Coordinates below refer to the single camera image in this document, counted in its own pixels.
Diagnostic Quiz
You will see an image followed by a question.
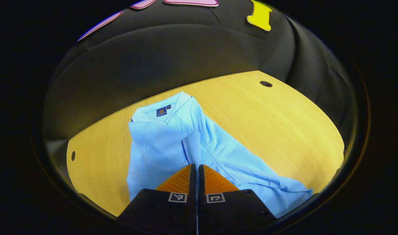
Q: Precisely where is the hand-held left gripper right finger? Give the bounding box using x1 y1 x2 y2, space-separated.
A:
198 164 278 235

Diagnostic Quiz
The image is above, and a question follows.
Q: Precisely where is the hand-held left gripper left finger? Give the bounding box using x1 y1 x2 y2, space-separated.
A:
119 164 197 235

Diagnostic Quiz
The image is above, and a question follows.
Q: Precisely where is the light blue T-shirt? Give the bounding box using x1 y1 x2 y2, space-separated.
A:
126 91 313 218

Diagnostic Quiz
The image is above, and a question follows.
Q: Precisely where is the black backdrop cloth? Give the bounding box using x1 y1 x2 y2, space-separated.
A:
42 0 358 157

